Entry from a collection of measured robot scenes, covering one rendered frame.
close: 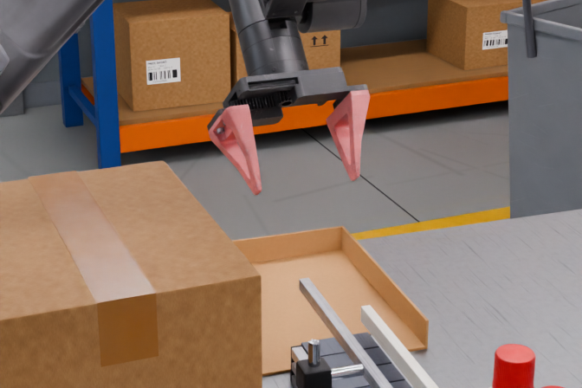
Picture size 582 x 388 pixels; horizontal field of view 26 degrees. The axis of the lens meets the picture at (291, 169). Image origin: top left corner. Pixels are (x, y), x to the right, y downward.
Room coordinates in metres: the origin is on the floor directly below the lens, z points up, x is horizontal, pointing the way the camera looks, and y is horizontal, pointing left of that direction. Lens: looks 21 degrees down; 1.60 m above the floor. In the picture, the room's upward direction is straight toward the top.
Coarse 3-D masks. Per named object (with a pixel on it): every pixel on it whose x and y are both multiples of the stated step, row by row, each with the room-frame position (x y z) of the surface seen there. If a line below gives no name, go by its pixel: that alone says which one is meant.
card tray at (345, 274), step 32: (256, 256) 1.60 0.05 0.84; (288, 256) 1.62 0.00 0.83; (320, 256) 1.62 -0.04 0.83; (352, 256) 1.60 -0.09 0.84; (288, 288) 1.52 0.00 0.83; (320, 288) 1.52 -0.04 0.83; (352, 288) 1.52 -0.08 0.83; (384, 288) 1.49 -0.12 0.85; (288, 320) 1.43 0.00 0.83; (320, 320) 1.43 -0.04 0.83; (352, 320) 1.43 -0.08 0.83; (384, 320) 1.43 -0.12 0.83; (416, 320) 1.39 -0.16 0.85; (288, 352) 1.35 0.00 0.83
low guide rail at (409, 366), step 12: (372, 312) 1.30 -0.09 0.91; (372, 324) 1.28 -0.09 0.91; (384, 324) 1.27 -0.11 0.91; (384, 336) 1.24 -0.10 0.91; (384, 348) 1.24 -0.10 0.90; (396, 348) 1.21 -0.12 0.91; (396, 360) 1.21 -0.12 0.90; (408, 360) 1.19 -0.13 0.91; (408, 372) 1.18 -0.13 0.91; (420, 372) 1.16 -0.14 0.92; (420, 384) 1.15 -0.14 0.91; (432, 384) 1.14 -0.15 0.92
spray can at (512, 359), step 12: (504, 348) 0.91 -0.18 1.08; (516, 348) 0.91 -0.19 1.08; (528, 348) 0.91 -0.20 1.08; (504, 360) 0.89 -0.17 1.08; (516, 360) 0.89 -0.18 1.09; (528, 360) 0.89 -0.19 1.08; (504, 372) 0.89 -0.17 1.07; (516, 372) 0.89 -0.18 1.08; (528, 372) 0.89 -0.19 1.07; (492, 384) 0.90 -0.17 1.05; (504, 384) 0.89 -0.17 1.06; (516, 384) 0.89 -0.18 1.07; (528, 384) 0.89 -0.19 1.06
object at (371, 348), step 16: (368, 336) 1.30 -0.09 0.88; (320, 352) 1.26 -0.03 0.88; (336, 352) 1.27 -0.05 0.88; (368, 352) 1.26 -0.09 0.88; (384, 352) 1.27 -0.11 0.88; (384, 368) 1.23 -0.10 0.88; (336, 384) 1.20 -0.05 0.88; (352, 384) 1.20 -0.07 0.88; (368, 384) 1.20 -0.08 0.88; (400, 384) 1.20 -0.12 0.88
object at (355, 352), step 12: (300, 288) 1.29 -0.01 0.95; (312, 288) 1.26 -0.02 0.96; (312, 300) 1.25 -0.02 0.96; (324, 300) 1.24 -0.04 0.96; (324, 312) 1.21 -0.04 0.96; (336, 324) 1.18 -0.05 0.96; (336, 336) 1.17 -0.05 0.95; (348, 336) 1.15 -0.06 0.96; (348, 348) 1.14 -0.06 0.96; (360, 348) 1.13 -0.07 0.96; (360, 360) 1.11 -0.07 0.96; (372, 372) 1.08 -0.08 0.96; (372, 384) 1.07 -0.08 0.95; (384, 384) 1.06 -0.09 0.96
